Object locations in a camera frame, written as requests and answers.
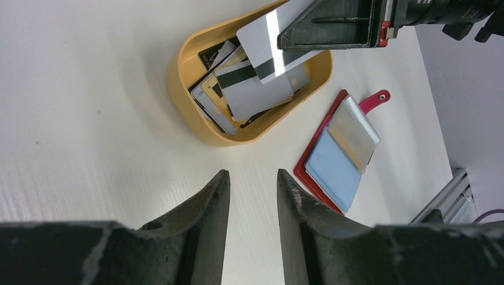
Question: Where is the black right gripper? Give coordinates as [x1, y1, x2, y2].
[278, 0, 503, 51]

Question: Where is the silver VIP card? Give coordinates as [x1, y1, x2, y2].
[188, 68, 238, 135]

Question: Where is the gold card black stripe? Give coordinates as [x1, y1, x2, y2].
[201, 46, 248, 127]

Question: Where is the white card dark stripe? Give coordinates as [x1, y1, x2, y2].
[237, 0, 320, 84]

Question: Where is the red leather card holder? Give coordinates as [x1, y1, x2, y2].
[294, 90, 391, 214]

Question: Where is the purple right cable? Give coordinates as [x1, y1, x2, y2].
[471, 209, 504, 225]

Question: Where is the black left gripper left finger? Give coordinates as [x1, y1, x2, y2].
[1, 170, 231, 284]

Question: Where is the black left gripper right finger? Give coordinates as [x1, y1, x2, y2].
[277, 169, 503, 284]

